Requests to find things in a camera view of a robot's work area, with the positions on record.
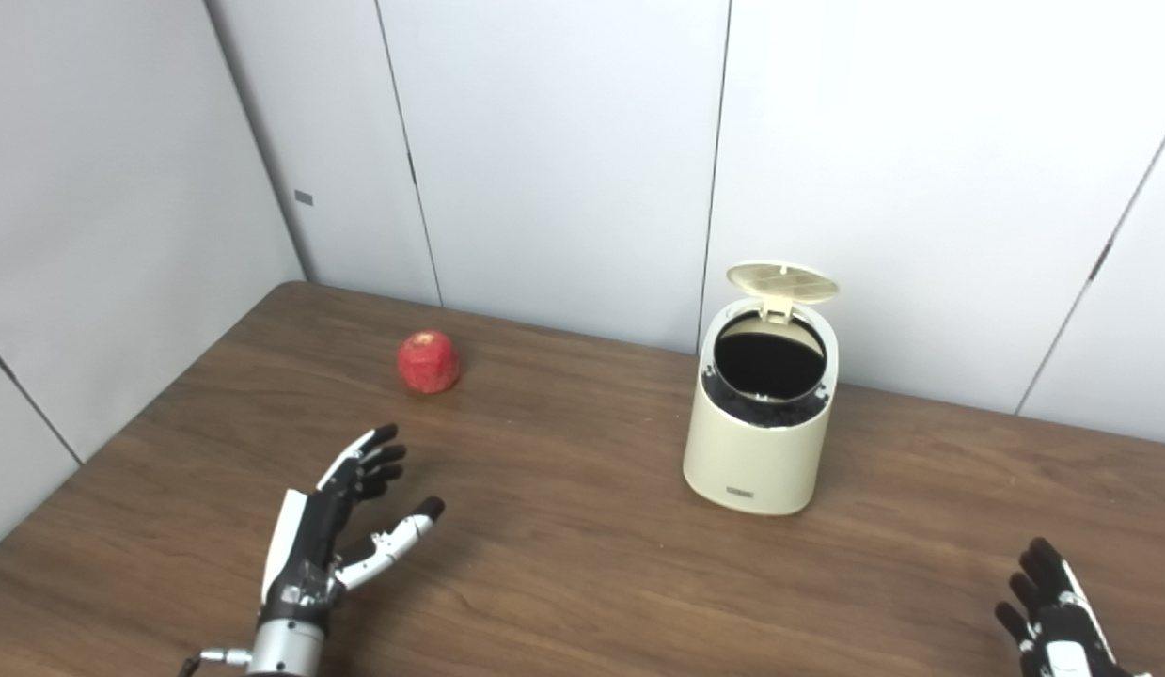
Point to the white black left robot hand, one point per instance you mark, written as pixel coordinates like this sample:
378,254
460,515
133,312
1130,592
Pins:
309,545

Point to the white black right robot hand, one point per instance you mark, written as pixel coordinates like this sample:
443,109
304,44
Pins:
1062,630

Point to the red apple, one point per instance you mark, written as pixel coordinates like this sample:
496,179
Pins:
429,362

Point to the cream-colored bin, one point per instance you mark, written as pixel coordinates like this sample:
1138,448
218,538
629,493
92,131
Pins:
756,456

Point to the round cream bin lid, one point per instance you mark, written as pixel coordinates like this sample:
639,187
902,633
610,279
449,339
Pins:
779,280

